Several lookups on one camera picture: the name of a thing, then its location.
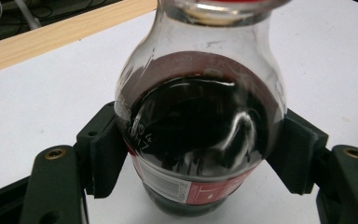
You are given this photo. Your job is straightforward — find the white table cover board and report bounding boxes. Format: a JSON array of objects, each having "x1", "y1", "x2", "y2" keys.
[{"x1": 0, "y1": 0, "x2": 358, "y2": 224}]

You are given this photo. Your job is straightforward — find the cola bottle with red cap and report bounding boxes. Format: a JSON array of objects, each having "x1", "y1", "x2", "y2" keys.
[{"x1": 114, "y1": 0, "x2": 294, "y2": 218}]

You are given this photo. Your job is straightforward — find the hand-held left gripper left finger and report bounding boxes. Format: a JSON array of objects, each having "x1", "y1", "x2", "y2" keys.
[{"x1": 74, "y1": 101, "x2": 129, "y2": 200}]

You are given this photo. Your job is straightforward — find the wooden table edge strip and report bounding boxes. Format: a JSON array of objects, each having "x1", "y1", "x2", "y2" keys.
[{"x1": 0, "y1": 0, "x2": 158, "y2": 77}]

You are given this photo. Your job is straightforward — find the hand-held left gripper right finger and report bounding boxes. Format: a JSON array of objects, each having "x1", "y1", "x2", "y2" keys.
[{"x1": 265, "y1": 107, "x2": 330, "y2": 196}]

